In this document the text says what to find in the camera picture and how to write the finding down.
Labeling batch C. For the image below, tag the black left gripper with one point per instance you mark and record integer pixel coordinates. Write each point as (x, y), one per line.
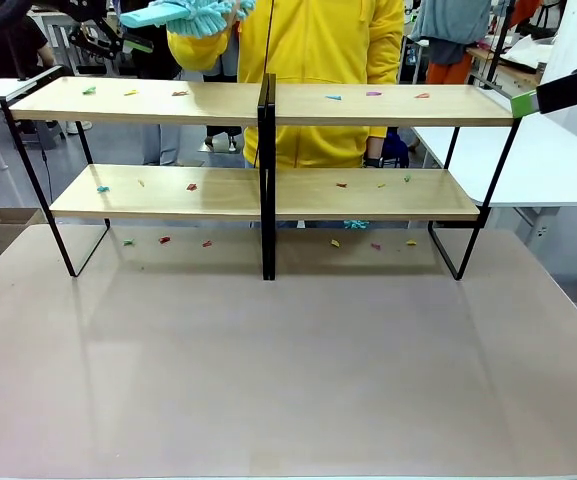
(83, 10)

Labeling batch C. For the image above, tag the teal chenille duster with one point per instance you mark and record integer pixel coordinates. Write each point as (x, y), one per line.
(356, 223)
(188, 17)

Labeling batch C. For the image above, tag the person right forearm yellow sleeve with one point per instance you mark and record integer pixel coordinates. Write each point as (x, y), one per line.
(195, 50)

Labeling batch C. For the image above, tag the person left forearm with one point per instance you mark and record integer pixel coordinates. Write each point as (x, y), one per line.
(376, 147)

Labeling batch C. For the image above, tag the wooden workbench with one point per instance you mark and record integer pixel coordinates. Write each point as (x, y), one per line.
(505, 62)

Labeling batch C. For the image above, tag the person in black shirt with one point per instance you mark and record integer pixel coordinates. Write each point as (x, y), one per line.
(13, 47)

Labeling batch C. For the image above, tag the black metal pole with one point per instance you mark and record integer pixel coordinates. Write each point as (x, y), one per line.
(499, 40)

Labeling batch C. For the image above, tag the person in grey trousers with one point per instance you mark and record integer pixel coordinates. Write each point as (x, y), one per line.
(160, 142)

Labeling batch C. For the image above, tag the orange garment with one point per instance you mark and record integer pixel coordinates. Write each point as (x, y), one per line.
(449, 70)

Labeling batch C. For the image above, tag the blue object behind person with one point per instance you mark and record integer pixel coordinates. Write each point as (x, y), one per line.
(395, 147)

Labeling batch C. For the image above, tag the black wristwatch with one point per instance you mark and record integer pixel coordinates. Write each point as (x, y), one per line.
(373, 162)

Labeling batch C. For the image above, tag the cardboard box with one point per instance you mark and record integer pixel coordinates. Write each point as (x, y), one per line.
(8, 227)

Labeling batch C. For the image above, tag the yellow hoodie person torso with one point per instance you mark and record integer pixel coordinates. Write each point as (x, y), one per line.
(318, 50)

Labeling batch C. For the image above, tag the cyan paper scrap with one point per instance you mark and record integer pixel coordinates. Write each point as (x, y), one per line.
(333, 97)

